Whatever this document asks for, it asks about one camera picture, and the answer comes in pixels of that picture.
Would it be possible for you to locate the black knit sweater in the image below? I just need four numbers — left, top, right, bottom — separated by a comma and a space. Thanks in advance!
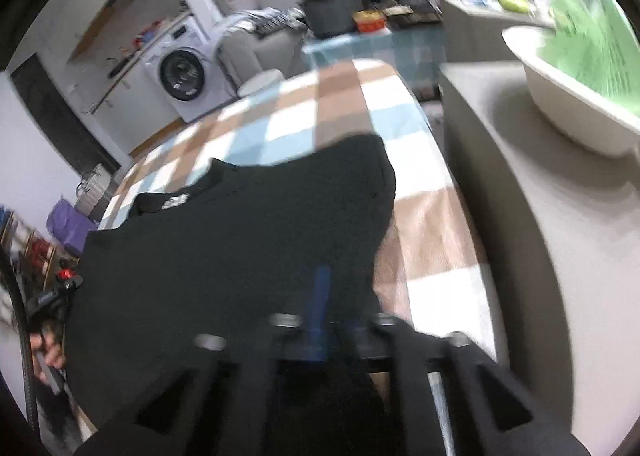
64, 133, 396, 425

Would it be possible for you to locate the right hand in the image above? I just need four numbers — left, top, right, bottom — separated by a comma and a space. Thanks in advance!
30, 331, 66, 374

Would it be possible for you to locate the shoe rack with shoes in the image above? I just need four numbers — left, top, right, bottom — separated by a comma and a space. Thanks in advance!
1, 206, 62, 302

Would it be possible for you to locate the purple bag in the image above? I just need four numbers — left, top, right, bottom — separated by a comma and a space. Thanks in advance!
47, 198, 98, 256

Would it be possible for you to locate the checkered bed sheet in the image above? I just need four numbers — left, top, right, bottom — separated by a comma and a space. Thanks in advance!
96, 58, 501, 402

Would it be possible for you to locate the white front-load washing machine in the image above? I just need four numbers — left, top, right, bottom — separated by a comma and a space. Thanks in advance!
141, 16, 236, 123

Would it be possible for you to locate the white tissue box holder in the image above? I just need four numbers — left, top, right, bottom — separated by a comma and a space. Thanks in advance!
502, 0, 639, 158

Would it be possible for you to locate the white round stool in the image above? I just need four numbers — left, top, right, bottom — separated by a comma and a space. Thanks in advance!
238, 68, 285, 98

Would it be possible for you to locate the grey sofa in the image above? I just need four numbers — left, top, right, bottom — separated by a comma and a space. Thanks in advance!
216, 0, 318, 88

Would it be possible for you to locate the black cable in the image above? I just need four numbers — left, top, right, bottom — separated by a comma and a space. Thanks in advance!
0, 245, 42, 442

